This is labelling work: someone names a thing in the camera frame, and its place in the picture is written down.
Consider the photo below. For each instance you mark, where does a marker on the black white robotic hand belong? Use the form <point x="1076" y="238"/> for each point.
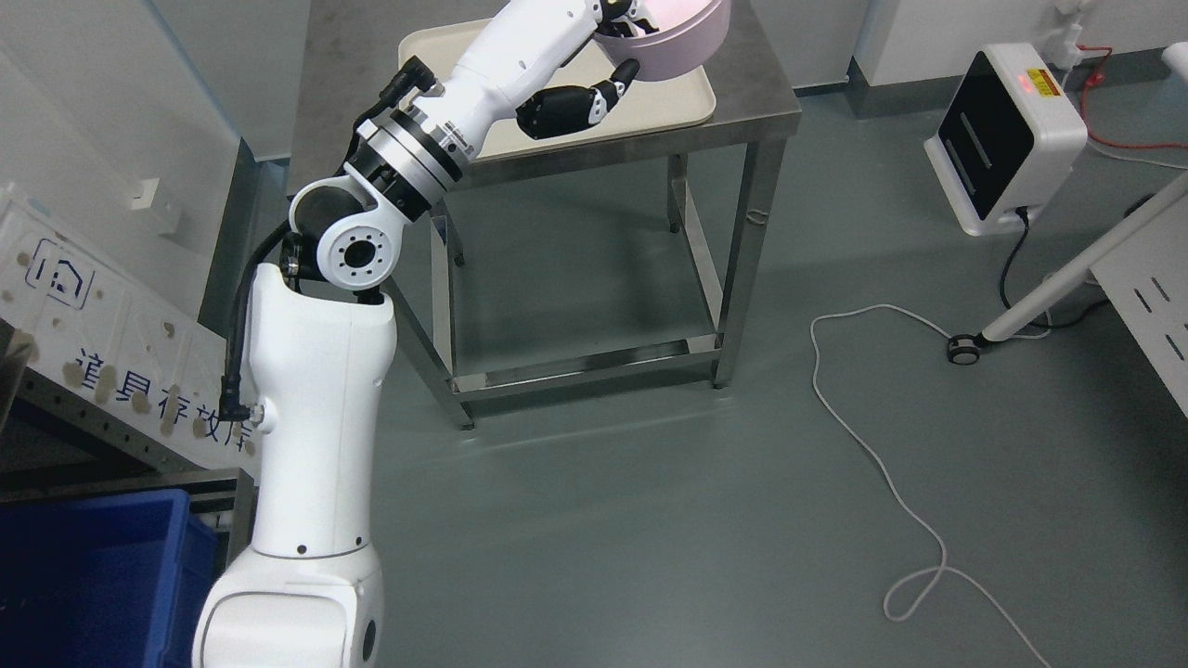
<point x="504" y="73"/>

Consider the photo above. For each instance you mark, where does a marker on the pink bowl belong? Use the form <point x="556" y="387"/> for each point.
<point x="686" y="34"/>

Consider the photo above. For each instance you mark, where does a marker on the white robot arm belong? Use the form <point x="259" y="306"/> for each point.
<point x="313" y="340"/>

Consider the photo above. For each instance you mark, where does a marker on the stainless steel table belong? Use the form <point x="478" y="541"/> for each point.
<point x="564" y="272"/>

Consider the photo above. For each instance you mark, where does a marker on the white sign board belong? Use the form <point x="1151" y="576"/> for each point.
<point x="106" y="339"/>

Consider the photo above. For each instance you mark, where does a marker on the white black appliance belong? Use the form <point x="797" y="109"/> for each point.
<point x="1008" y="140"/>

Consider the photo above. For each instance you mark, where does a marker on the blue plastic bin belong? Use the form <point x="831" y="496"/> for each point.
<point x="115" y="581"/>

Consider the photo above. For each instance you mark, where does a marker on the white table top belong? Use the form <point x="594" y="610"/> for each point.
<point x="1145" y="277"/>

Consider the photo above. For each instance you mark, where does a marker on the wall socket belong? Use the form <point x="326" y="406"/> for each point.
<point x="148" y="211"/>

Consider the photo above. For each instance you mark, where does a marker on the metal shelf frame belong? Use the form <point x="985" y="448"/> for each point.
<point x="57" y="445"/>

